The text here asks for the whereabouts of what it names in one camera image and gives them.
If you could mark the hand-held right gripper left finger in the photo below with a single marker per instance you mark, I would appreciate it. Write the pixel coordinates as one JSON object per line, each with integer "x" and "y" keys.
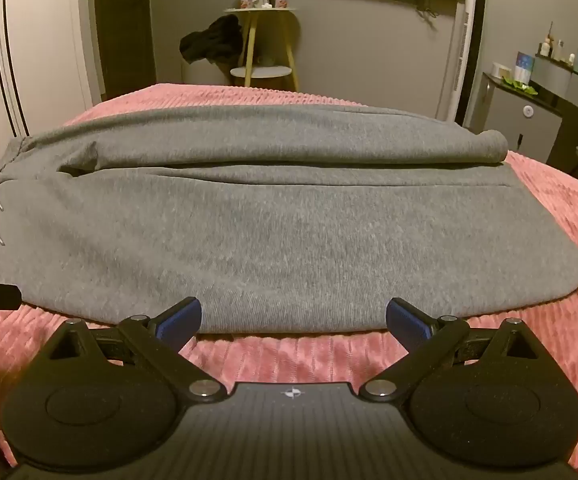
{"x": 181, "y": 319}

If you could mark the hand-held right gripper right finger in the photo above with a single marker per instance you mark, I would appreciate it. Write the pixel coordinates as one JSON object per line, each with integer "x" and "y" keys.
{"x": 409, "y": 319}

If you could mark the grey sweat pants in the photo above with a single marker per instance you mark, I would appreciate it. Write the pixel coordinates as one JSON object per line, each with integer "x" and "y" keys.
{"x": 269, "y": 220}

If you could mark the pink ribbed blanket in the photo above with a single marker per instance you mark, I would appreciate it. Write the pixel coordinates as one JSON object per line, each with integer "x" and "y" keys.
{"x": 544, "y": 260}

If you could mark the dark vanity desk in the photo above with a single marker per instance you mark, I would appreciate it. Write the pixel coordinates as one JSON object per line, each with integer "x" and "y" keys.
{"x": 544, "y": 120}

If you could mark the green leaf decoration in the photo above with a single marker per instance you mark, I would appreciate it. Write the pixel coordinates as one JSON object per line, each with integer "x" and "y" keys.
{"x": 519, "y": 86}

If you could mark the yellow side table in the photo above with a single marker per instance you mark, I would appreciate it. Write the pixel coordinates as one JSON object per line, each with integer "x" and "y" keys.
{"x": 261, "y": 72}

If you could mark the white tower air conditioner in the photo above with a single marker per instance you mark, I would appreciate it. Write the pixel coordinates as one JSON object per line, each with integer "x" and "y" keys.
{"x": 461, "y": 60}

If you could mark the white jar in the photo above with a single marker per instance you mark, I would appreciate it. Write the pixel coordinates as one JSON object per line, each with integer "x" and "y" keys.
{"x": 502, "y": 71}

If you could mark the white wardrobe with stripes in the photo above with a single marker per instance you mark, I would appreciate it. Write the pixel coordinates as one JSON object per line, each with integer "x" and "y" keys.
{"x": 44, "y": 35}

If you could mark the blue card box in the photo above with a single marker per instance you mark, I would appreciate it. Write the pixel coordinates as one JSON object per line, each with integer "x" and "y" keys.
{"x": 524, "y": 66}

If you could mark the black cloth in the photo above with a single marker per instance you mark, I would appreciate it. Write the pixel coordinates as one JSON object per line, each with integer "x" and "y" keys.
{"x": 214, "y": 40}

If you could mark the dark door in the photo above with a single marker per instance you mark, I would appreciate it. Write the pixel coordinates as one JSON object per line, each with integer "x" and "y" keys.
{"x": 124, "y": 20}

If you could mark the tall cosmetic bottle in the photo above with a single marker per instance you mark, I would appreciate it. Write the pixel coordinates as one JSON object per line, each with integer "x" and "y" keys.
{"x": 547, "y": 45}

